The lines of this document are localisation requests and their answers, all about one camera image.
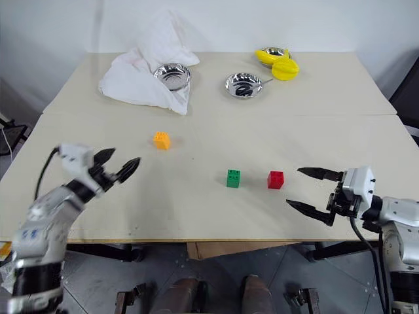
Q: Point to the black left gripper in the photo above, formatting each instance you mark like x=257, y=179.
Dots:
x=102, y=177

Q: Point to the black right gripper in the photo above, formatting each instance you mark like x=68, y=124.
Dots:
x=342, y=203

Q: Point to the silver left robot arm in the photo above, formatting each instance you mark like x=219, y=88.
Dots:
x=49, y=219

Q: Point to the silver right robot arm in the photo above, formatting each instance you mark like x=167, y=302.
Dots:
x=397, y=229

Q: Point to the red toy brick cube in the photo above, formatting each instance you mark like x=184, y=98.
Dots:
x=275, y=180

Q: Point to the orange toy brick cube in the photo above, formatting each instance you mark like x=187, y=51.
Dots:
x=162, y=140

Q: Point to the green toy brick cube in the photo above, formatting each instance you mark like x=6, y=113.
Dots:
x=233, y=178

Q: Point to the white crumpled cloth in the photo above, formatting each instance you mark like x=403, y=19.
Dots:
x=147, y=72

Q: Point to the black side stand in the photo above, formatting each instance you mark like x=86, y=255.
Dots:
x=11, y=134

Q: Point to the yellow toy starfruit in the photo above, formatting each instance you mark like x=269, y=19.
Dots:
x=284, y=69

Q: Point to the black chair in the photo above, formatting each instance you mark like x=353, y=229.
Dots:
x=406, y=95

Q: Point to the orange and white packet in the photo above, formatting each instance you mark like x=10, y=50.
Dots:
x=4, y=250

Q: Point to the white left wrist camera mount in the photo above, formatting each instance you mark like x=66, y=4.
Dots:
x=74, y=157

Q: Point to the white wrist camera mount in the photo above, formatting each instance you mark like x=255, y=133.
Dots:
x=359, y=184
x=74, y=157

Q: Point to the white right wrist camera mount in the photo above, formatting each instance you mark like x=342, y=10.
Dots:
x=359, y=184

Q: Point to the black table leg frame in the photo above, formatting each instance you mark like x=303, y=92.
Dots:
x=340, y=250
x=108, y=250

